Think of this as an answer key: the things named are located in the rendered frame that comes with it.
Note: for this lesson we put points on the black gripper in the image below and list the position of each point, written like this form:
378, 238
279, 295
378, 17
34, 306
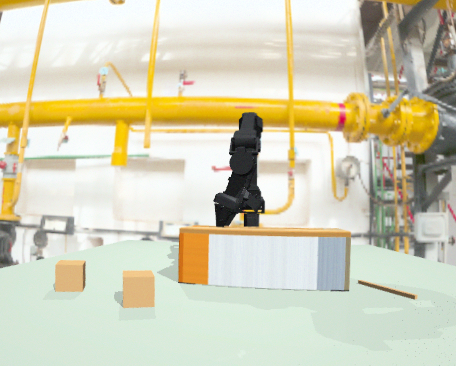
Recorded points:
228, 202

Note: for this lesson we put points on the brown wooden stick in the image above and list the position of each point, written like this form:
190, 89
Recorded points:
388, 289

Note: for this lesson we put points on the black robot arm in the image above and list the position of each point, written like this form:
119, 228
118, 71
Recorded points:
245, 145

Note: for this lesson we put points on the tan cardboard box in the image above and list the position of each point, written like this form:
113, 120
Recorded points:
70, 275
138, 289

